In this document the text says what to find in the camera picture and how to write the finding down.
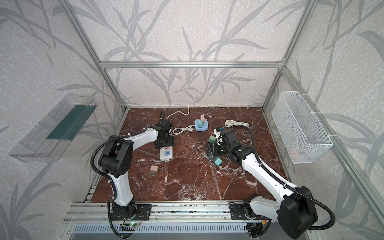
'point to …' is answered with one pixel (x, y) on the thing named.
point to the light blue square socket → (205, 125)
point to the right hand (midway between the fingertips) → (211, 142)
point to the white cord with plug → (177, 130)
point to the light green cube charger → (212, 139)
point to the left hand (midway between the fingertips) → (170, 140)
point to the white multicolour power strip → (166, 153)
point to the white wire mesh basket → (304, 140)
